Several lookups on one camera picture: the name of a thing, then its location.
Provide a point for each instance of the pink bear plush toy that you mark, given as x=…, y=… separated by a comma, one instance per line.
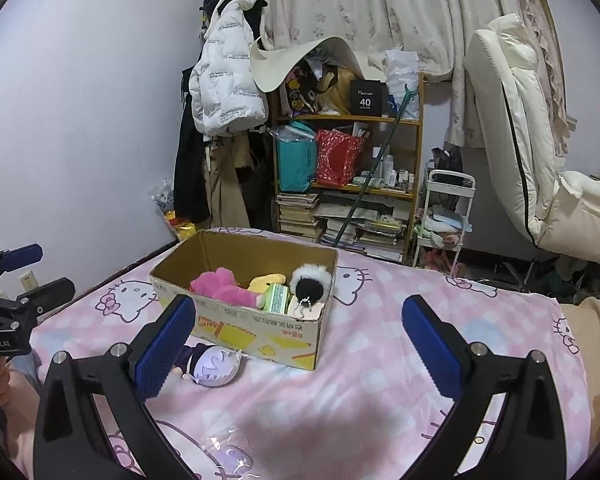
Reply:
x=221, y=285

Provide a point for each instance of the white wire cart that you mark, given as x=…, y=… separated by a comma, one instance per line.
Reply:
x=442, y=227

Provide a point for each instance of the stack of books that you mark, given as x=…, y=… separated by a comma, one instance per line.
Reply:
x=296, y=215

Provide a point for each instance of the purple hair doll plush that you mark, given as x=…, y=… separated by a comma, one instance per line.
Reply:
x=208, y=365

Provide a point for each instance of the black coat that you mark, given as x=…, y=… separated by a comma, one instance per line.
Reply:
x=189, y=186

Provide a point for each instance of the wall socket upper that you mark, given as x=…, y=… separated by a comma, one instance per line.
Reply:
x=28, y=281

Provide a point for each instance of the cream reclining chair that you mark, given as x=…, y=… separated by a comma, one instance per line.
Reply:
x=557, y=210

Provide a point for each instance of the white fluffy pompom toy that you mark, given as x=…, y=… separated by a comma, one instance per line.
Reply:
x=310, y=284

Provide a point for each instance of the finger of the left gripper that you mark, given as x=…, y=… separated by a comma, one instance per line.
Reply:
x=48, y=297
x=19, y=258

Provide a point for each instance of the beige coat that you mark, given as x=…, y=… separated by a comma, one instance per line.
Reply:
x=224, y=156

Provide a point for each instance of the pink swirl roll plush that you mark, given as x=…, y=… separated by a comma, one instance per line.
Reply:
x=305, y=310

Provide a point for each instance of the black box with 40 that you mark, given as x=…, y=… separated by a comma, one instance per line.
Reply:
x=367, y=97

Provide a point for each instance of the cream floppy hat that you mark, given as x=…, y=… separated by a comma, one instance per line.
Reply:
x=269, y=68

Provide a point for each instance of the wooden shelf unit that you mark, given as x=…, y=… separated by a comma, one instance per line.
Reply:
x=382, y=226

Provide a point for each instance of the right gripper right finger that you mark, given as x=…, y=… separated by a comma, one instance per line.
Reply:
x=528, y=440

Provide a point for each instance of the yellow bags on floor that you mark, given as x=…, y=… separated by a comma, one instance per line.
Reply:
x=163, y=198

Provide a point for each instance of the cardboard box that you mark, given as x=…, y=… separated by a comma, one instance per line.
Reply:
x=247, y=253

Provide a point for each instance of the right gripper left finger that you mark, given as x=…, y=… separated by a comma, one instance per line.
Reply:
x=70, y=439

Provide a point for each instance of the pink hello kitty bedsheet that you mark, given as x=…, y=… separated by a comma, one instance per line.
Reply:
x=346, y=397

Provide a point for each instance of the teal bag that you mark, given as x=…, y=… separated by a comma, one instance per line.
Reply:
x=296, y=150

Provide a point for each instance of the yellow round plush toy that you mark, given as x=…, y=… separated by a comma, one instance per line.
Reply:
x=260, y=284

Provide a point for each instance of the floral curtain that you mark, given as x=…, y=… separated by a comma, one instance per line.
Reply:
x=439, y=32

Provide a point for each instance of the white puffer jacket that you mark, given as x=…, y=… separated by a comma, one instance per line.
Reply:
x=225, y=98

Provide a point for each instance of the red gift bag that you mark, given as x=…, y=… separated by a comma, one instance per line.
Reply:
x=338, y=154

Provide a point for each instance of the green broom handle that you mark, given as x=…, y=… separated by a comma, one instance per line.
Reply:
x=407, y=99

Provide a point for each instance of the green snack packet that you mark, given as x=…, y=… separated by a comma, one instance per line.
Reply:
x=276, y=299

